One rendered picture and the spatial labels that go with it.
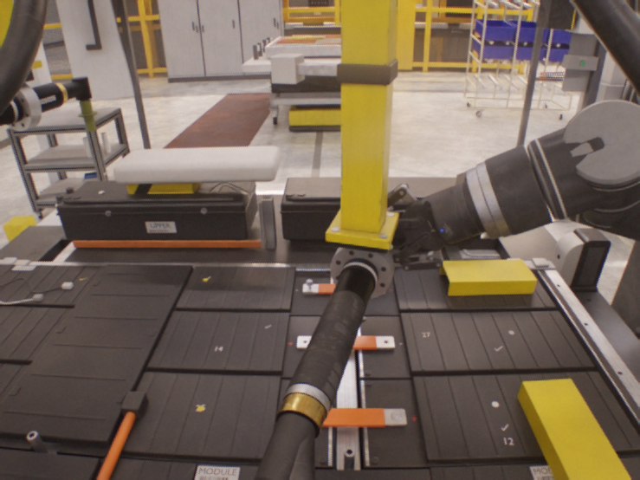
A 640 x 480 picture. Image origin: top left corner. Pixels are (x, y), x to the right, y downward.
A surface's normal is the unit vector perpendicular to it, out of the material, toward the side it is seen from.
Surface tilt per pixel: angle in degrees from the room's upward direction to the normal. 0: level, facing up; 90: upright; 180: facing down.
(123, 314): 0
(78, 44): 90
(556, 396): 0
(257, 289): 0
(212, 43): 90
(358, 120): 90
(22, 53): 75
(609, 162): 53
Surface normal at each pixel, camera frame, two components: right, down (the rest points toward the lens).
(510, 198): -0.40, 0.26
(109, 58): 0.39, 0.45
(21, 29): 0.42, -0.22
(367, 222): -0.29, 0.48
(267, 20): -0.03, 0.50
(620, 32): -0.66, 0.34
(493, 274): -0.02, -0.87
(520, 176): -0.53, -0.11
